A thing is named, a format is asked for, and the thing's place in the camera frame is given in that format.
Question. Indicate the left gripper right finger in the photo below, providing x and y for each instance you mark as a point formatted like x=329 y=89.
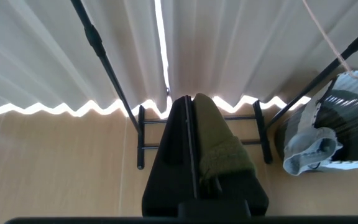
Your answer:
x=244 y=193

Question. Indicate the beige curtain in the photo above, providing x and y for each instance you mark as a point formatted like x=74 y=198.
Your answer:
x=42 y=56

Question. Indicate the white laundry basket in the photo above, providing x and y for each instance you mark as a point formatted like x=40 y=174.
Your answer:
x=353 y=124

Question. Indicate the pale blue denim garment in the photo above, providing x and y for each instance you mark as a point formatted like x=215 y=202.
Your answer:
x=306 y=146

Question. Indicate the black clothes rack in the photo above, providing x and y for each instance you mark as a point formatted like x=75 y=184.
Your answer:
x=94 y=37

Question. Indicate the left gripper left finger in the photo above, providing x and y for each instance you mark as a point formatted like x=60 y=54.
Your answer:
x=172 y=168

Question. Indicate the green long-sleeved shirt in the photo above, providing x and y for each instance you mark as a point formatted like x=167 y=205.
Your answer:
x=216 y=140

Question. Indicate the pink clothes hanger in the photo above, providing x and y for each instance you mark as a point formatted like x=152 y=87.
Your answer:
x=334 y=48

